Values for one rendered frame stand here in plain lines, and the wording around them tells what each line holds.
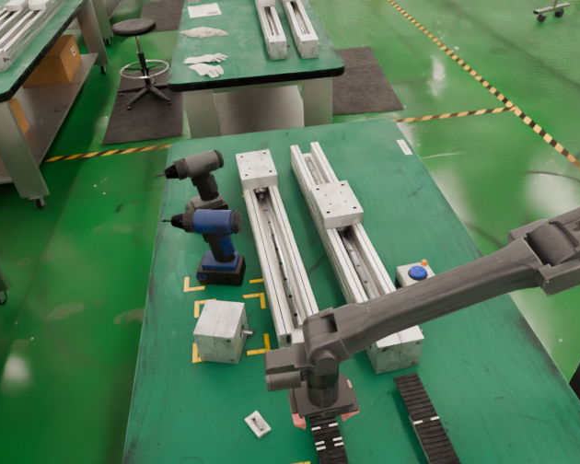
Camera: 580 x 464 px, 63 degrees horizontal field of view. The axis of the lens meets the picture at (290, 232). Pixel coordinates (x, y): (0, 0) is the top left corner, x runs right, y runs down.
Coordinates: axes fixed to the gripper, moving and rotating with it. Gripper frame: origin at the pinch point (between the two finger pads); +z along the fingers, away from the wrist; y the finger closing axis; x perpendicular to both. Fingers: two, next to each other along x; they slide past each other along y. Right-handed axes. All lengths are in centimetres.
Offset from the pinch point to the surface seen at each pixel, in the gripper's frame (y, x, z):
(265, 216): 1, -64, -3
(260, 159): -2, -85, -9
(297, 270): -3.2, -36.6, -5.4
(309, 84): -44, -195, 14
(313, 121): -45, -195, 35
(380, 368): -15.1, -9.1, 1.2
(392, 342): -17.3, -9.5, -6.4
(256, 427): 13.0, -2.7, 2.3
